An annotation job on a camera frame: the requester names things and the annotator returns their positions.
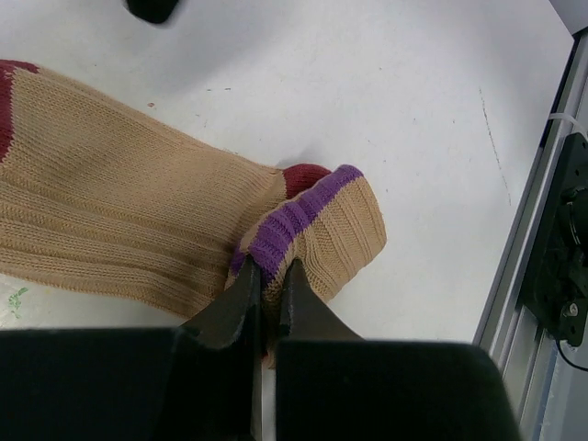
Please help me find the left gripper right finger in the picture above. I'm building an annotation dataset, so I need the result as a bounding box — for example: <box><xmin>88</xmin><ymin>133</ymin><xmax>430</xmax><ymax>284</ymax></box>
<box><xmin>276</xmin><ymin>262</ymin><xmax>520</xmax><ymax>440</ymax></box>

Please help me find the aluminium front rail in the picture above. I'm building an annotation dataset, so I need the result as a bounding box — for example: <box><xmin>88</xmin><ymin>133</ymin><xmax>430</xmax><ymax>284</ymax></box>
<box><xmin>474</xmin><ymin>30</ymin><xmax>587</xmax><ymax>440</ymax></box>

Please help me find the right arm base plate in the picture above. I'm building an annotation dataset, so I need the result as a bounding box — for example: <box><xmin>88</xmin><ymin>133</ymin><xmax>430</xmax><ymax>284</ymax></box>
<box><xmin>521</xmin><ymin>133</ymin><xmax>587</xmax><ymax>347</ymax></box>

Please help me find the tan maroon purple striped sock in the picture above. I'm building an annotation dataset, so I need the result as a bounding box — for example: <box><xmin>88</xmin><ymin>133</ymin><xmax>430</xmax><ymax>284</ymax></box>
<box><xmin>1</xmin><ymin>60</ymin><xmax>387</xmax><ymax>366</ymax></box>

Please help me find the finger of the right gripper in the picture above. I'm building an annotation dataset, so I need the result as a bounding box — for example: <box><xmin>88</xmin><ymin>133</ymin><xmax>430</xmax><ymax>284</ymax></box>
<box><xmin>126</xmin><ymin>0</ymin><xmax>181</xmax><ymax>24</ymax></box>

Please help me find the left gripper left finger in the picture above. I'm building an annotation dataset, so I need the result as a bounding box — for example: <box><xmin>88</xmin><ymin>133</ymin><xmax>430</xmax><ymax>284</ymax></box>
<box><xmin>1</xmin><ymin>260</ymin><xmax>262</xmax><ymax>440</ymax></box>

